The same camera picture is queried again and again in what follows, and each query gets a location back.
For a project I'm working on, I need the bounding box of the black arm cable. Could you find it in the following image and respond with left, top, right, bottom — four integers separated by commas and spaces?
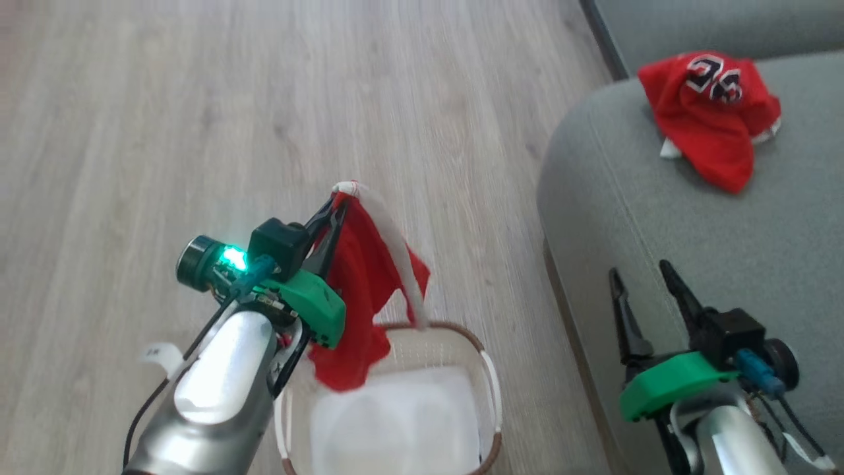
122, 297, 233, 466
758, 389, 833, 466

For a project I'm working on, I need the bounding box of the red jersey with number print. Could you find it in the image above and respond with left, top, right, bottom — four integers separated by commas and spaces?
637, 51, 783, 195

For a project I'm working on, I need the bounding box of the red garment with white trim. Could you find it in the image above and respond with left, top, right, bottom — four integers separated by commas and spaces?
307, 181, 431, 393

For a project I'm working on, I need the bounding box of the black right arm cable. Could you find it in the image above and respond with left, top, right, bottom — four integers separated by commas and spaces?
758, 389, 833, 466

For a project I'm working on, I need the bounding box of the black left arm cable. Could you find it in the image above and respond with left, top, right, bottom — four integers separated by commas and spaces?
122, 297, 233, 466

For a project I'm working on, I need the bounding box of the beige laundry basket brown rim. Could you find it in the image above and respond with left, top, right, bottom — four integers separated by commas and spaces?
274, 321, 504, 475

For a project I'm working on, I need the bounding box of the grey fabric sofa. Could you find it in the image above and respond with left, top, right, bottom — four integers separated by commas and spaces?
536, 51, 844, 475

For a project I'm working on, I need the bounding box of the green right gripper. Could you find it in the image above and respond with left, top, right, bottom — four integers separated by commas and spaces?
609, 259, 800, 424

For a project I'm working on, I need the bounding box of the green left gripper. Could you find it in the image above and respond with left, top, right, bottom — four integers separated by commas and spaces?
175, 193, 349, 350

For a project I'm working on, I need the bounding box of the white cloth basket liner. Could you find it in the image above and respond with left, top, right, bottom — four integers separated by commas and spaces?
309, 366, 482, 475

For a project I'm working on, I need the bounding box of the flat grey-green sofa section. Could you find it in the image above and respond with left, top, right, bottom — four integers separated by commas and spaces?
593, 0, 844, 77

